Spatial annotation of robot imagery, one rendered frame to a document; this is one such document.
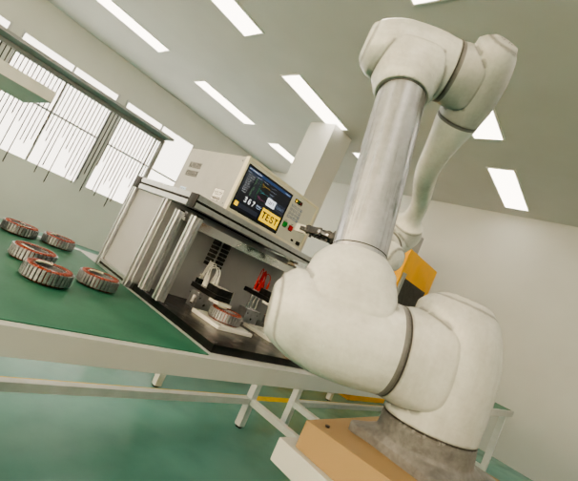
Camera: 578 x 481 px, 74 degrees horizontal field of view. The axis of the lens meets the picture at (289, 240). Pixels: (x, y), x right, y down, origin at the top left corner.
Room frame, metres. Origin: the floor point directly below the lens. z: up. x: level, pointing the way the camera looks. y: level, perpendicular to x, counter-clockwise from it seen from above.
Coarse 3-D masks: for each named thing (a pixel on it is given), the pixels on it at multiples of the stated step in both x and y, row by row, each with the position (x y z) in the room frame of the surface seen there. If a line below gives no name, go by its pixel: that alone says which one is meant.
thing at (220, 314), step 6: (210, 306) 1.26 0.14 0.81; (216, 306) 1.24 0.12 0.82; (210, 312) 1.24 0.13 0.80; (216, 312) 1.22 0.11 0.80; (222, 312) 1.22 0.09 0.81; (228, 312) 1.30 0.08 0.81; (234, 312) 1.30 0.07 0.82; (216, 318) 1.22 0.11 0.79; (222, 318) 1.21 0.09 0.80; (228, 318) 1.22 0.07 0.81; (234, 318) 1.22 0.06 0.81; (240, 318) 1.26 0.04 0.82; (228, 324) 1.23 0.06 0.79; (234, 324) 1.23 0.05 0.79
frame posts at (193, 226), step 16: (176, 208) 1.26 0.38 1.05; (176, 224) 1.27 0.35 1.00; (192, 224) 1.18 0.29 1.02; (160, 240) 1.26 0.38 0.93; (192, 240) 1.20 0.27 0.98; (160, 256) 1.25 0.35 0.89; (176, 256) 1.18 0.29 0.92; (144, 272) 1.27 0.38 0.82; (176, 272) 1.20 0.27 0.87; (144, 288) 1.25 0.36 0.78; (160, 288) 1.18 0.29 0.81
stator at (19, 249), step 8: (16, 240) 1.04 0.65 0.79; (16, 248) 1.01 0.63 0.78; (24, 248) 1.02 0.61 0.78; (32, 248) 1.09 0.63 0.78; (40, 248) 1.10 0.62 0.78; (16, 256) 1.01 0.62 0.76; (24, 256) 1.02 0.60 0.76; (32, 256) 1.02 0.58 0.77; (40, 256) 1.03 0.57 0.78; (48, 256) 1.05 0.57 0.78; (56, 256) 1.10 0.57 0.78
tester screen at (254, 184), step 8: (248, 176) 1.32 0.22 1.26; (256, 176) 1.34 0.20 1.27; (248, 184) 1.33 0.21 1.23; (256, 184) 1.35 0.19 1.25; (264, 184) 1.38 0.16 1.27; (272, 184) 1.40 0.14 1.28; (240, 192) 1.32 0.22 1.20; (248, 192) 1.34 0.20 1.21; (256, 192) 1.36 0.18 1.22; (264, 192) 1.39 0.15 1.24; (272, 192) 1.41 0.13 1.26; (280, 192) 1.44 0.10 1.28; (240, 200) 1.33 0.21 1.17; (256, 200) 1.37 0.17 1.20; (264, 200) 1.40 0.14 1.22; (280, 200) 1.45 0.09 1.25; (288, 200) 1.48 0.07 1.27; (240, 208) 1.34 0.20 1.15; (256, 208) 1.38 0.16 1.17; (280, 216) 1.48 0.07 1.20; (264, 224) 1.44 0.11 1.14
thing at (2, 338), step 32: (96, 256) 1.65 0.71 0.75; (128, 288) 1.29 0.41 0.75; (0, 320) 0.63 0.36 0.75; (0, 352) 0.62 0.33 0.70; (32, 352) 0.66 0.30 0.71; (64, 352) 0.69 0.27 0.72; (96, 352) 0.73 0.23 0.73; (128, 352) 0.77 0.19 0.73; (160, 352) 0.83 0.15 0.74; (192, 352) 0.91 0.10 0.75; (256, 384) 1.07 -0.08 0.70; (288, 384) 1.17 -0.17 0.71; (320, 384) 1.29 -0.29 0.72
